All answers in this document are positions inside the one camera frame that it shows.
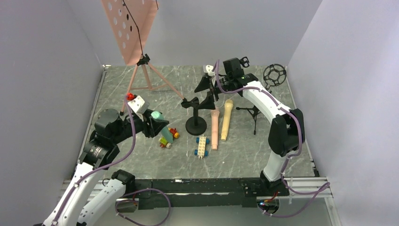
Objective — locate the black shock-mount tripod stand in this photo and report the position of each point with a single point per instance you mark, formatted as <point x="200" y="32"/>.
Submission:
<point x="264" y="102"/>

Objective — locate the pink microphone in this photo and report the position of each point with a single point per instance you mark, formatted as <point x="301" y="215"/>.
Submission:
<point x="214" y="128"/>

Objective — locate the black round-base mic stand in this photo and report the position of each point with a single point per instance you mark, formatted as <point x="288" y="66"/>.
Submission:
<point x="195" y="125"/>

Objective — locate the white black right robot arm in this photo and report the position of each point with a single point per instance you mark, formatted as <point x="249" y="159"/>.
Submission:
<point x="286" y="136"/>

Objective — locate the aluminium table edge rail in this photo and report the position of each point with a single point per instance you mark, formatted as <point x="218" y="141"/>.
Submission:
<point x="93" y="110"/>

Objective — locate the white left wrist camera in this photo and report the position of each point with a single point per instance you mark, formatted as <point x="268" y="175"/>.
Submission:
<point x="137" y="104"/>

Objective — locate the pink music stand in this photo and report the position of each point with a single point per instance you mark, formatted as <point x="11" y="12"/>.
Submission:
<point x="131" y="22"/>

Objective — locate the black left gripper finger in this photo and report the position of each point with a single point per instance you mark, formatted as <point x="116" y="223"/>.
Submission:
<point x="149" y="129"/>
<point x="158" y="124"/>

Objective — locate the yellow cream microphone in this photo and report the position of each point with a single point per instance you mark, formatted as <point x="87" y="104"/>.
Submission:
<point x="228" y="106"/>

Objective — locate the teal green microphone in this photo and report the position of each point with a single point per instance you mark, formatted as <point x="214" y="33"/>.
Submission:
<point x="165" y="132"/>

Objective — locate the front aluminium rail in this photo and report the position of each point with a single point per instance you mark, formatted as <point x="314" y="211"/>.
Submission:
<point x="303" y="185"/>

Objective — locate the white blue brick car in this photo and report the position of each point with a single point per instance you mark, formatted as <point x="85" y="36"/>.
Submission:
<point x="202" y="151"/>

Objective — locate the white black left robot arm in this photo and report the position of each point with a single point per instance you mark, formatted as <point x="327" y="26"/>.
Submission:
<point x="98" y="155"/>

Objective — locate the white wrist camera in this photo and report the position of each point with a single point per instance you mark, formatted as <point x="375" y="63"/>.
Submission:
<point x="137" y="104"/>
<point x="209" y="70"/>

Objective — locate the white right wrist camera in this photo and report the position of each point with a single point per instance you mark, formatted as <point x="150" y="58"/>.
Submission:
<point x="209" y="70"/>

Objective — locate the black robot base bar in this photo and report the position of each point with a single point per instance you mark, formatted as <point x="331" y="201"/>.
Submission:
<point x="246" y="192"/>

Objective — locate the red green brick car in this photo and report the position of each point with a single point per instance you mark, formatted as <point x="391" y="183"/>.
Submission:
<point x="162" y="141"/>

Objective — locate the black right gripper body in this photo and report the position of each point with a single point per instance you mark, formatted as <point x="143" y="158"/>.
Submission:
<point x="212" y="90"/>

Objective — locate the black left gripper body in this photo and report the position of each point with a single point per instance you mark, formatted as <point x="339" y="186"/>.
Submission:
<point x="149" y="125"/>

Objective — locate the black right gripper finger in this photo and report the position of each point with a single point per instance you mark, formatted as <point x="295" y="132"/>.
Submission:
<point x="208" y="102"/>
<point x="204" y="84"/>

